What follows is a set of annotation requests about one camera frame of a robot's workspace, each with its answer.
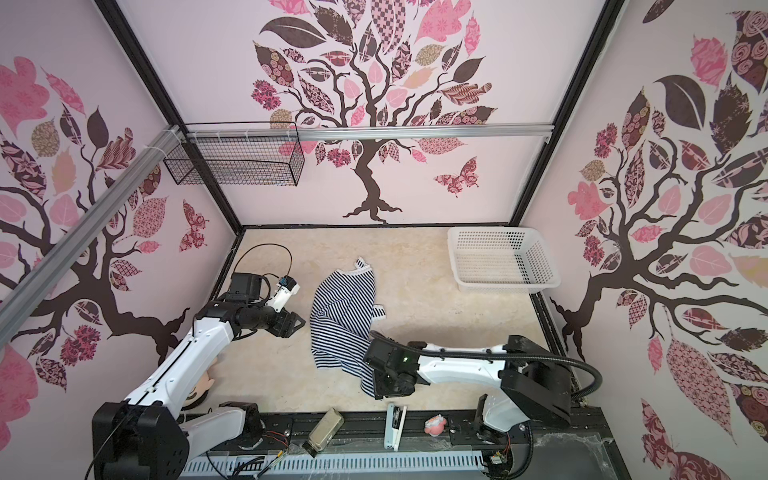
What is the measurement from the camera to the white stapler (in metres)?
0.71

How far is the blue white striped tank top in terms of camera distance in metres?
0.84

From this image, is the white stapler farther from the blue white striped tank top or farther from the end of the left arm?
the end of the left arm

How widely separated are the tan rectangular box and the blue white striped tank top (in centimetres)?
10

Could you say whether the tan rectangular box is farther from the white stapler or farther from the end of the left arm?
the end of the left arm

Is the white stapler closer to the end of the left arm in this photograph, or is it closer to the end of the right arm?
the end of the right arm

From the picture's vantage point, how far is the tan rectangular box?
700 mm

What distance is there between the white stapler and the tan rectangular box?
0.12m

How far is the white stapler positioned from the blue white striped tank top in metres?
0.07
